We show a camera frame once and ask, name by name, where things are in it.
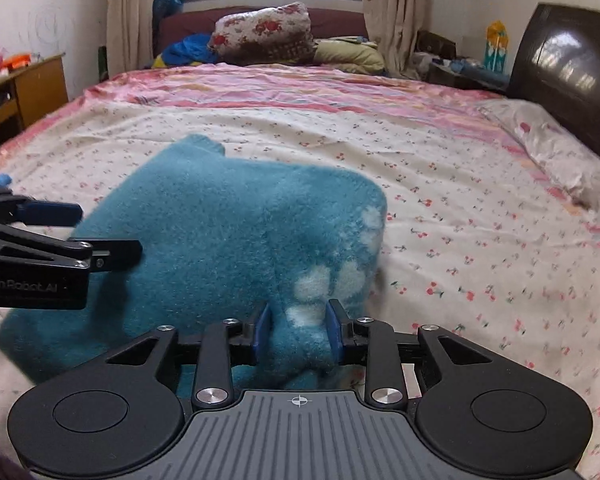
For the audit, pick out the dark wooden nightstand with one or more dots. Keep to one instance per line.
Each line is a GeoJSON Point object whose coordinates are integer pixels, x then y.
{"type": "Point", "coordinates": [460, 77]}

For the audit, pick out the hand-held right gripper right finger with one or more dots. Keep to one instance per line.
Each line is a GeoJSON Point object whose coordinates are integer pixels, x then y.
{"type": "Point", "coordinates": [332, 336]}

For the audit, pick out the blue hanging cloth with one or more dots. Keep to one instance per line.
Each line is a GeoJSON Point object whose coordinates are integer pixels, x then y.
{"type": "Point", "coordinates": [166, 0]}

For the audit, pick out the yellow-green pillow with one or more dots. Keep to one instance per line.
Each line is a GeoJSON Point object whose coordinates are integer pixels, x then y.
{"type": "Point", "coordinates": [350, 55]}

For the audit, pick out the blue and yellow cloth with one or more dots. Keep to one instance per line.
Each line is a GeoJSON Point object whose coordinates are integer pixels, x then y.
{"type": "Point", "coordinates": [185, 50]}

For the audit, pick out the floral pink bedsheet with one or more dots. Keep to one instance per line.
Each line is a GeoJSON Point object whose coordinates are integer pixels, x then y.
{"type": "Point", "coordinates": [455, 220]}

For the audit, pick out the teal fleece garment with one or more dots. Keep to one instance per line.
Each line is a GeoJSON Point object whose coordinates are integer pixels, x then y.
{"type": "Point", "coordinates": [220, 230]}

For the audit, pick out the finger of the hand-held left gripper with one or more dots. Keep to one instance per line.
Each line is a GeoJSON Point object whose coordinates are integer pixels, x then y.
{"type": "Point", "coordinates": [55, 213]}
{"type": "Point", "coordinates": [115, 255]}

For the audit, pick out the maroon sofa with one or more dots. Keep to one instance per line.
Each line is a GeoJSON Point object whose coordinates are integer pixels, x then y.
{"type": "Point", "coordinates": [340, 22]}

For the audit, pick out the brown patterned blanket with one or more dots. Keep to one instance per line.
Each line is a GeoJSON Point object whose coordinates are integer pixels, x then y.
{"type": "Point", "coordinates": [285, 52]}

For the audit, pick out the yellow blue bottle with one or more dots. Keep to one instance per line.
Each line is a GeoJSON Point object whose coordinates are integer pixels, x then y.
{"type": "Point", "coordinates": [496, 47]}

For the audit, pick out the dark wooden headboard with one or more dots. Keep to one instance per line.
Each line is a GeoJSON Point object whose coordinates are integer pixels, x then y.
{"type": "Point", "coordinates": [570, 70]}

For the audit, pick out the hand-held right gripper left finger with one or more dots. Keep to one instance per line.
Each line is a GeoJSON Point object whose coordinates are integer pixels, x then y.
{"type": "Point", "coordinates": [262, 334]}

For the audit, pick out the wooden shelf cabinet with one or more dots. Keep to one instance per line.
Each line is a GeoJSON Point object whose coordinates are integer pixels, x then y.
{"type": "Point", "coordinates": [40, 90]}

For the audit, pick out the orange toy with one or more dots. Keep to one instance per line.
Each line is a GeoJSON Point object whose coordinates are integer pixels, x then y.
{"type": "Point", "coordinates": [17, 61]}

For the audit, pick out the beige curtain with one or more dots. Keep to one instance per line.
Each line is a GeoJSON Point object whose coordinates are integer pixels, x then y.
{"type": "Point", "coordinates": [132, 15]}
{"type": "Point", "coordinates": [395, 15]}

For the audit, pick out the floral white red pillow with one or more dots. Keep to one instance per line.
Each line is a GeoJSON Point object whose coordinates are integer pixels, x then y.
{"type": "Point", "coordinates": [265, 25]}

